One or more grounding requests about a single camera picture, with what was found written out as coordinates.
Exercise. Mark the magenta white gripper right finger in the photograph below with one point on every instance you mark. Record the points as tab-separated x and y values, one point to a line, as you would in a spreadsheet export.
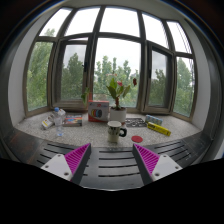
153	166

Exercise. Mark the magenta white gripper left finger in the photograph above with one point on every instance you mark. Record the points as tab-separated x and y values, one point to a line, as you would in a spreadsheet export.
70	166

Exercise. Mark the clear plastic water bottle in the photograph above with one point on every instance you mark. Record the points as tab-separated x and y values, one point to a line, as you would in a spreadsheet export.
59	116

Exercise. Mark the dark slatted bench top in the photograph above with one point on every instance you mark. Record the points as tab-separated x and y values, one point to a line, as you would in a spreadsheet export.
108	168

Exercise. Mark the yellow rectangular box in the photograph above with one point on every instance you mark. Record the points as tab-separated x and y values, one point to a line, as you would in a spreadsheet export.
158	128

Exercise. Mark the dark colourful flat box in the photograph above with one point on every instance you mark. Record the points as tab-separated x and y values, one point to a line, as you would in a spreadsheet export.
73	120

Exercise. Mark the light blue small box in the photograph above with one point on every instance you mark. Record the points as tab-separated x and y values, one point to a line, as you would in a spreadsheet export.
153	119

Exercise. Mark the red white product box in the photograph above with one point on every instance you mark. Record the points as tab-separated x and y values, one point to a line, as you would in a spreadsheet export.
98	111

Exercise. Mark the potted plant white pot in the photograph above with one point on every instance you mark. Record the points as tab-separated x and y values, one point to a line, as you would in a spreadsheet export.
117	89

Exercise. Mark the white mug black handle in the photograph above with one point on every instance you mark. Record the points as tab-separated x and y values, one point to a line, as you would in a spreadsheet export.
115	131

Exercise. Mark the bay window frame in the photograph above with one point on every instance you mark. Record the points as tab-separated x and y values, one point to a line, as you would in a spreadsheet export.
79	49

